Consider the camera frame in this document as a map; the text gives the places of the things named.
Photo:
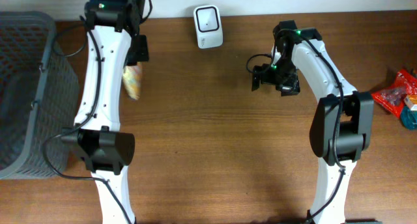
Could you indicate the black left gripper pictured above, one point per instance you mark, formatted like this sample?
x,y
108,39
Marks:
x,y
145,55

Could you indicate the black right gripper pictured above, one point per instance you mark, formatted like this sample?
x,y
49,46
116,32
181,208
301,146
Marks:
x,y
292,87

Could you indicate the cream snack bag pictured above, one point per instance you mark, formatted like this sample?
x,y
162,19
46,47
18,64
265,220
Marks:
x,y
132,77

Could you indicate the red skittles candy bag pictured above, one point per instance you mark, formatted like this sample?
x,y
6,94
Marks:
x,y
391,98

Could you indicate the blue mouthwash bottle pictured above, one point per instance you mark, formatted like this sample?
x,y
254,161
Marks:
x,y
408,118

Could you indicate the small orange box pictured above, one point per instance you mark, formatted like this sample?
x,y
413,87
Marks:
x,y
411,101

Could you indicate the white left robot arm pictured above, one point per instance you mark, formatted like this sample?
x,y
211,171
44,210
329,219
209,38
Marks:
x,y
114,41

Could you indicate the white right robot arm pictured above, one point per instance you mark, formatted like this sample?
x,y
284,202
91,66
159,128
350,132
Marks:
x,y
341,128

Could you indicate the white barcode scanner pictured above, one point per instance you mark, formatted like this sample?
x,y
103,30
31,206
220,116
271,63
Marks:
x,y
208,26

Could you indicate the grey plastic mesh basket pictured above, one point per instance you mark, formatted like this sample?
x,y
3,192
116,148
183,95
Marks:
x,y
39,93

